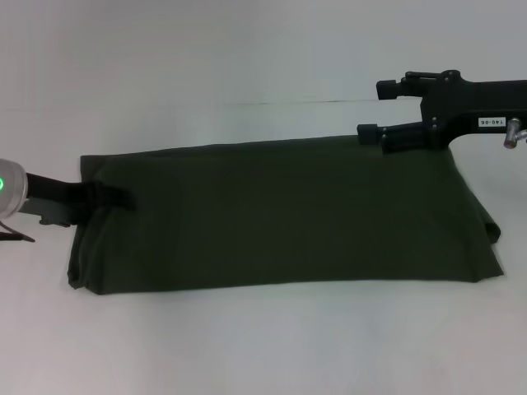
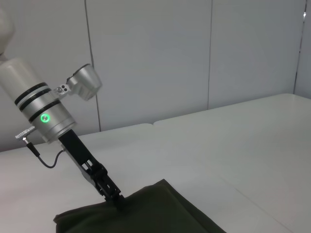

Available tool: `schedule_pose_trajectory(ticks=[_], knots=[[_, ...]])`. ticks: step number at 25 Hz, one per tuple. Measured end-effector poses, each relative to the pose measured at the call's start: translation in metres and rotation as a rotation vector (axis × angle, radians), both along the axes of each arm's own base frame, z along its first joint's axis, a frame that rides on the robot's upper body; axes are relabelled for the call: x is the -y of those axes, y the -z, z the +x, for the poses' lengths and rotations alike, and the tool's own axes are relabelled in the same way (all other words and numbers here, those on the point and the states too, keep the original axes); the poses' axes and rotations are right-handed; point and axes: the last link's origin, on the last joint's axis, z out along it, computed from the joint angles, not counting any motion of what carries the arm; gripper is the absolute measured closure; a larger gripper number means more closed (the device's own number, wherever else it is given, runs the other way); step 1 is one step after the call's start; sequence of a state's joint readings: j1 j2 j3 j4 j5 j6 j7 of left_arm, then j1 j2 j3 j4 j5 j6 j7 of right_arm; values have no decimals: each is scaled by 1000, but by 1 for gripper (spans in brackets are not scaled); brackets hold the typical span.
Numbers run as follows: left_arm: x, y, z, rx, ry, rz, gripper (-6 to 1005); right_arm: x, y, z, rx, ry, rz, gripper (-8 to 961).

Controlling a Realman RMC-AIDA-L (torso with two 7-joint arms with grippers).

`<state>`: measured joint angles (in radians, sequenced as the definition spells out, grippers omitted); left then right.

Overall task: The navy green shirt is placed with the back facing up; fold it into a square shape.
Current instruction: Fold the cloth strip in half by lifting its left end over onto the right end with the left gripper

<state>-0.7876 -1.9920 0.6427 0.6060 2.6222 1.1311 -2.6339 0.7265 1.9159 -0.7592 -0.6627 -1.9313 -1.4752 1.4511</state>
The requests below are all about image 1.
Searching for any silver right elbow connector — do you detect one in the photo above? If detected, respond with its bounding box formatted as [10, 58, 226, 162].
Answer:
[501, 118, 527, 151]

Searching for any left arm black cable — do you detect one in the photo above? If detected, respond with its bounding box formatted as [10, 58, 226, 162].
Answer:
[0, 221, 36, 244]

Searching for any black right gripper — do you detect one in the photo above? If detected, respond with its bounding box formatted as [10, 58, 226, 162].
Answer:
[356, 70, 527, 157]

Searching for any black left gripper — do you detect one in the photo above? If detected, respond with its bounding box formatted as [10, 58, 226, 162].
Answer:
[25, 172, 139, 228]

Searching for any dark green shirt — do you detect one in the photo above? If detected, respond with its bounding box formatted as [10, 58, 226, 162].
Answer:
[68, 133, 506, 296]

